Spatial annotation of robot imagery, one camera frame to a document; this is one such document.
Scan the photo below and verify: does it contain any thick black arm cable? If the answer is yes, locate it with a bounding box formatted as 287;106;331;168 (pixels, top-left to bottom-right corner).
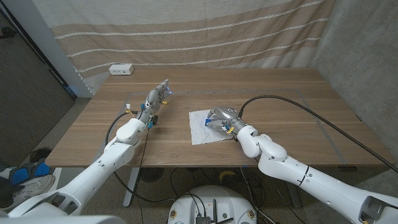
104;110;177;205
238;94;398;174

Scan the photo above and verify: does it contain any white robot torso base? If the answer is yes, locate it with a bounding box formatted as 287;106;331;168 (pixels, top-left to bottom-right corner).
167;185;258;224

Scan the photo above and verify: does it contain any grey table leg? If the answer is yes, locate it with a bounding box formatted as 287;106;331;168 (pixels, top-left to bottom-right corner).
284;180;302;208

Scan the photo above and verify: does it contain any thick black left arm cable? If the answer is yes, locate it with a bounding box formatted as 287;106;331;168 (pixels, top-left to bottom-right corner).
104;110;177;205

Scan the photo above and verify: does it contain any beige striped fabric backdrop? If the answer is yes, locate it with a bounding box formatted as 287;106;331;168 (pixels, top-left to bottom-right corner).
30;0;336;94

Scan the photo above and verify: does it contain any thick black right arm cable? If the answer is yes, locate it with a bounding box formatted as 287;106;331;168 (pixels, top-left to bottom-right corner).
238;94;398;174

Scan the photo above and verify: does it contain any white cloth napkin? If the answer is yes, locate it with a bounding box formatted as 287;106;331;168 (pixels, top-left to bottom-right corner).
188;109;234;146

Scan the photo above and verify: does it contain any yellow curved floor object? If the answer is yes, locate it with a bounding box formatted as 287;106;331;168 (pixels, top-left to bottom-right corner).
218;170;236;184

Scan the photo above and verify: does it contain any round black vent disc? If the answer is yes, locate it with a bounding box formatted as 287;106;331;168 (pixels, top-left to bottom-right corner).
139;167;165;184

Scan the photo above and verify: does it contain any blue and black shoe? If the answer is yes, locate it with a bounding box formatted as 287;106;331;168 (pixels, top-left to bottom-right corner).
8;158;51;186

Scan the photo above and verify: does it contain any black round floor object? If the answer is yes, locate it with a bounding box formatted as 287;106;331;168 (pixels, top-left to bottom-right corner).
29;147;53;163

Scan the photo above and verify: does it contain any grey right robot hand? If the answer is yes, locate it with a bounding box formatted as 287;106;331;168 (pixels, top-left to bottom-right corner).
204;105;249;136

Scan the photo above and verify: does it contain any white table leg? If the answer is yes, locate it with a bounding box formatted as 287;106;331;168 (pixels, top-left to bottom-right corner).
123;167;141;208

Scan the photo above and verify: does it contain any dark grey perforated panel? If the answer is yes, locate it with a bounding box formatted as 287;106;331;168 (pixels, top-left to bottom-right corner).
0;12;75;169

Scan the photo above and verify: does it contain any white power strip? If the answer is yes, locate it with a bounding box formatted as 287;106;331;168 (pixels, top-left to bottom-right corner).
108;63;135;76

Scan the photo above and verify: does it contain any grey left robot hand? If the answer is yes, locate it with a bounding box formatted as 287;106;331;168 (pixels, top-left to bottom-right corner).
134;78;172;124

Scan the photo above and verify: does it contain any grey white sneaker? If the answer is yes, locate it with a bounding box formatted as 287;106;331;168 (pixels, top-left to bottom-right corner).
7;174;56;214

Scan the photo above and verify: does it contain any white pillar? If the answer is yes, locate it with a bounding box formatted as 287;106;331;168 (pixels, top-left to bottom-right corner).
2;0;94;99

